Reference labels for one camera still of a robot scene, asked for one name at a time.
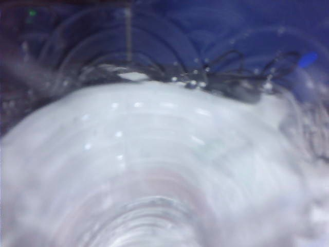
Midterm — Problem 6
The clear plastic water bottle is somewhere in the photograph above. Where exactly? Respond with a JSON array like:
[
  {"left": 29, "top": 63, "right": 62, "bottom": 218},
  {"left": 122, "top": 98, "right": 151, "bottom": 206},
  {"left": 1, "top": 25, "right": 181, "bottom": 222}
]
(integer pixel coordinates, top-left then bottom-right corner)
[{"left": 0, "top": 0, "right": 329, "bottom": 247}]

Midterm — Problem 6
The black tangled cable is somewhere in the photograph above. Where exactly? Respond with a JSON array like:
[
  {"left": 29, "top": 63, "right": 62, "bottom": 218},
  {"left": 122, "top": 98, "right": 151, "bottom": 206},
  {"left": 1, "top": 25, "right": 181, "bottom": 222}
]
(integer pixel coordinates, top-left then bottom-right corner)
[{"left": 179, "top": 49, "right": 302, "bottom": 103}]

